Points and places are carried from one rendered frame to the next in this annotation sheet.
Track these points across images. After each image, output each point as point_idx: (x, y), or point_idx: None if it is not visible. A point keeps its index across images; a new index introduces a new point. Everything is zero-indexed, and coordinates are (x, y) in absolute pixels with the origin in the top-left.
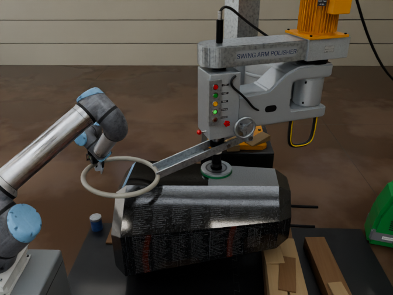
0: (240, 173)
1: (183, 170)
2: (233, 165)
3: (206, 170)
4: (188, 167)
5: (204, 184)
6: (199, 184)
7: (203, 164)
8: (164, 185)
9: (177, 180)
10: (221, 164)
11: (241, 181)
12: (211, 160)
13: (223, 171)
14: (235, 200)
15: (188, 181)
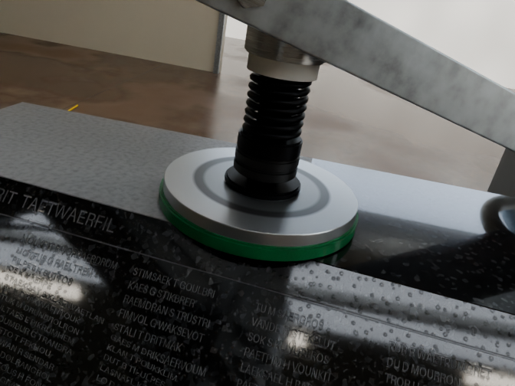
0: (131, 165)
1: (460, 248)
2: (127, 209)
3: (325, 180)
4: (445, 263)
5: (328, 164)
6: (351, 170)
7: (341, 213)
8: (504, 195)
9: (458, 201)
10: (219, 189)
11: (157, 139)
12: (285, 230)
13: (231, 159)
14: None
15: (405, 187)
